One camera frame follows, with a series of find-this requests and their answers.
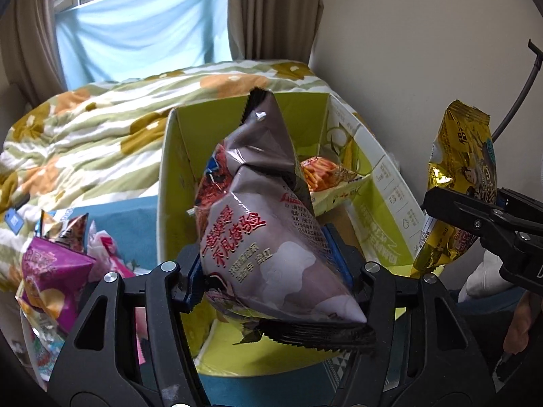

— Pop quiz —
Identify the grey purple snack bag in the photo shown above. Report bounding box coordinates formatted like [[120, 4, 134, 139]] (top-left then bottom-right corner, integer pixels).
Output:
[[187, 87, 378, 353]]

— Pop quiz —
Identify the green cardboard box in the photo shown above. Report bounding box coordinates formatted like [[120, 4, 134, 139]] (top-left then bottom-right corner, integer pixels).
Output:
[[156, 91, 429, 379]]

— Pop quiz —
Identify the light blue window cloth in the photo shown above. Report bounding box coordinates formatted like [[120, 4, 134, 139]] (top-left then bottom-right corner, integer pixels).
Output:
[[54, 0, 239, 91]]

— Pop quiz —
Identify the black cable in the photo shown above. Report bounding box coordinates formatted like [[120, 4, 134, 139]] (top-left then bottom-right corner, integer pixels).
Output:
[[492, 39, 543, 137]]

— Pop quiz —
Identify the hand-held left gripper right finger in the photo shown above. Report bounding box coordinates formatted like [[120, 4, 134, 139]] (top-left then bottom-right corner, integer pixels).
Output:
[[320, 225, 498, 407]]

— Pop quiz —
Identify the beige curtain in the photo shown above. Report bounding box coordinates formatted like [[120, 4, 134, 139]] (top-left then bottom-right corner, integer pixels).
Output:
[[227, 0, 324, 65], [8, 0, 69, 109]]

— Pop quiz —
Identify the person's right hand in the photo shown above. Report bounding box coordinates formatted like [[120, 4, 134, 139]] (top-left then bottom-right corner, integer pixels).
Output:
[[503, 292, 533, 355]]

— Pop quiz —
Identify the dark shiny snack bag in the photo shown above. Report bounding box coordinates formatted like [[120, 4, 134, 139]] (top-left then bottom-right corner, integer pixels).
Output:
[[40, 211, 91, 256]]

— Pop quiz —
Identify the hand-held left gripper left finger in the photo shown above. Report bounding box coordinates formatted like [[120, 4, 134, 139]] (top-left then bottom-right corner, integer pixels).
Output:
[[49, 244, 213, 407]]

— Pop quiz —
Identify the yellow snack bag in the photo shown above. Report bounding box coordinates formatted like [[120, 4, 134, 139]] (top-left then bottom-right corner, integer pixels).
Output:
[[411, 99, 498, 281]]

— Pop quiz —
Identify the pink snack bag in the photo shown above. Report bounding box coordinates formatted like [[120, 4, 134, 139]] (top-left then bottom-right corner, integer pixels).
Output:
[[87, 230, 137, 279]]

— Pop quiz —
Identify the teal patterned mat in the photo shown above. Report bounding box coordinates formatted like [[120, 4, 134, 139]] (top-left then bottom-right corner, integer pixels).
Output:
[[63, 194, 353, 407]]

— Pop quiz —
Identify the floral blanket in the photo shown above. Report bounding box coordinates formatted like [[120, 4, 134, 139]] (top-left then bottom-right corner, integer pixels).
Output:
[[0, 60, 332, 294]]

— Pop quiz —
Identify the white cloth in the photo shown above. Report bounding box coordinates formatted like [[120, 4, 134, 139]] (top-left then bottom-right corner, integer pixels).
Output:
[[457, 249, 512, 303]]

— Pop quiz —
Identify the clear snack bag blue print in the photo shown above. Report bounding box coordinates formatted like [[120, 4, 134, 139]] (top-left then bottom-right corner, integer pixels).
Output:
[[19, 303, 69, 381]]

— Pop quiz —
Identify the blue tag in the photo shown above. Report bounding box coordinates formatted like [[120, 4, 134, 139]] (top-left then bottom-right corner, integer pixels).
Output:
[[6, 209, 24, 235]]

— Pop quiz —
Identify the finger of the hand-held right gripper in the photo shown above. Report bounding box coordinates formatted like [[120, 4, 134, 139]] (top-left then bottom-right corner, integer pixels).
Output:
[[423, 187, 533, 273], [496, 187, 543, 218]]

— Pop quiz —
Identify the orange snack bag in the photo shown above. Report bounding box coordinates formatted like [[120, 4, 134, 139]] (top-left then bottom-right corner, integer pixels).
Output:
[[299, 156, 372, 217]]

